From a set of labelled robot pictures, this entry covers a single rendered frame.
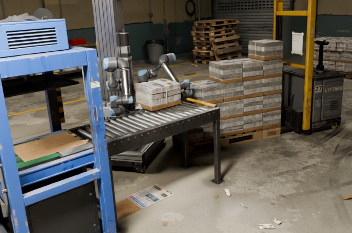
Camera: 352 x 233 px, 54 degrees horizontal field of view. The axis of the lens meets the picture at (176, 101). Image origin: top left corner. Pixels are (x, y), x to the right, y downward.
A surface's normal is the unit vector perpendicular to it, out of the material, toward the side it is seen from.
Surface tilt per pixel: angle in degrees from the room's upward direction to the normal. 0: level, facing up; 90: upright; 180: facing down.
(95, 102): 90
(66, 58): 90
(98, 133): 90
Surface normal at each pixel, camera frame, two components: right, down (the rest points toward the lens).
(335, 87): 0.35, 0.23
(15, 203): 0.63, 0.17
